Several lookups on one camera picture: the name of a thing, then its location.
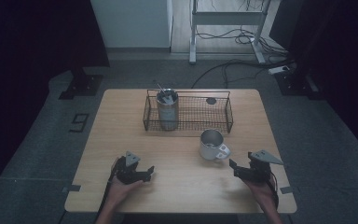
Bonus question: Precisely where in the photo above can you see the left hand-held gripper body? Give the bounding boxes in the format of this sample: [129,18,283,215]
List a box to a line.
[115,150,146,185]

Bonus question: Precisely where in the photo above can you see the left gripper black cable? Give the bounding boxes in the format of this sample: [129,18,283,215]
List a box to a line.
[96,158,122,220]

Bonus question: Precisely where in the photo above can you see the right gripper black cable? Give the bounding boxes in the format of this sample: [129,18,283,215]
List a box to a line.
[260,169,281,211]

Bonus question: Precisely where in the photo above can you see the white power strip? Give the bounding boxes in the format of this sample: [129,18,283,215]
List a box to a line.
[268,64,291,76]

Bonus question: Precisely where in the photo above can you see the person's right hand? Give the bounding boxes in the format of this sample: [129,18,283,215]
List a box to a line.
[244,177,278,209]

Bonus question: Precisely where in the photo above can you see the dark curtain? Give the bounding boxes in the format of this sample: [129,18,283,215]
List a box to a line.
[269,0,358,166]
[0,0,111,206]

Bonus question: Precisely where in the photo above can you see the black stand base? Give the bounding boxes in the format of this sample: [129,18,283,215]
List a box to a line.
[58,66,104,101]
[274,66,324,101]

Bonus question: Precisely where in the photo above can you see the stainless steel tumbler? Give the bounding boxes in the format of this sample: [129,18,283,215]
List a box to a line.
[156,88,180,132]

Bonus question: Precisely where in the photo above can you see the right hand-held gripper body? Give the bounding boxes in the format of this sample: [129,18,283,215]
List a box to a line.
[242,149,284,184]

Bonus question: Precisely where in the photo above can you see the metal straw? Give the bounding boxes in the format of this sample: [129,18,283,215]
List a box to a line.
[153,79,173,105]

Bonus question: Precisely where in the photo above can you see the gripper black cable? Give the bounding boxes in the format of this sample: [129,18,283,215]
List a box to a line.
[260,169,281,211]
[96,158,122,220]

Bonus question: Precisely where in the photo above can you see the black floor cables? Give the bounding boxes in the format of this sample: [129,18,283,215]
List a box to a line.
[190,26,296,90]

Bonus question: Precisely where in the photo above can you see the person's left hand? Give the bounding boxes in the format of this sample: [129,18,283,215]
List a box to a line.
[106,156,145,206]

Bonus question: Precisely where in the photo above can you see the white mug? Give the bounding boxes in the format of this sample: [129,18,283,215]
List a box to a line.
[199,128,232,161]

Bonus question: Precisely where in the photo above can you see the white cabinet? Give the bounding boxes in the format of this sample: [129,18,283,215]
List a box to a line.
[89,0,173,49]

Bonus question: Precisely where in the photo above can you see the white desk frame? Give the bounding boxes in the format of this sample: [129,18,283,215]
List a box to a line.
[188,0,271,65]

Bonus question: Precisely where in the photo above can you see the black wire mesh basket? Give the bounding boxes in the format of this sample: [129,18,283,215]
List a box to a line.
[142,89,235,134]

